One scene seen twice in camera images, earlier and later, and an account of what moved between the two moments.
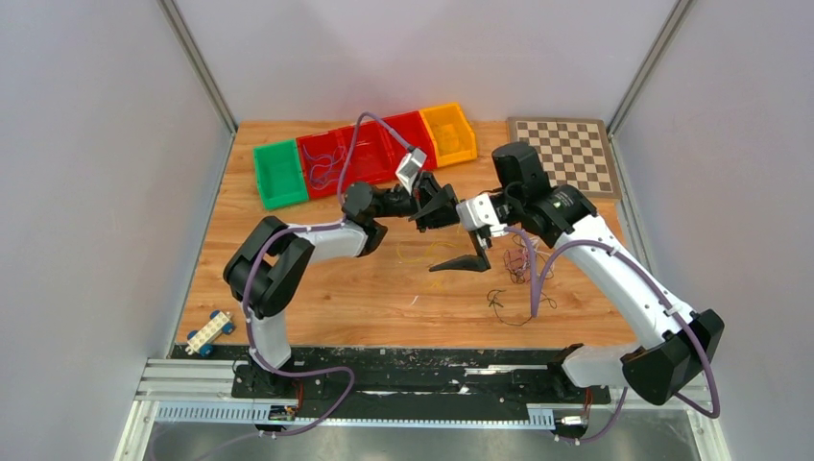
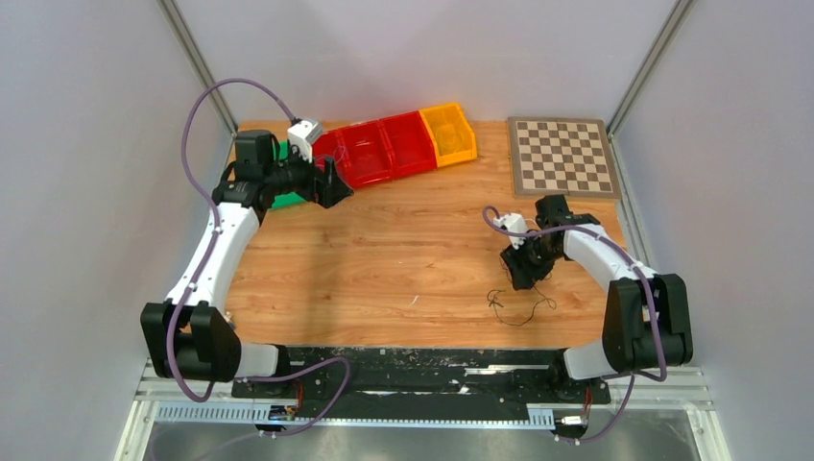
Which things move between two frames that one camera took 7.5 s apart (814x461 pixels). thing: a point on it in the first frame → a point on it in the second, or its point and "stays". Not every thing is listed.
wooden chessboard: [573, 152] stays
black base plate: [272, 379] stays
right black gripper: [473, 262] → [523, 277]
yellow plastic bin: [453, 137] stays
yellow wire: [448, 137] stays
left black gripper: [424, 188] → [326, 187]
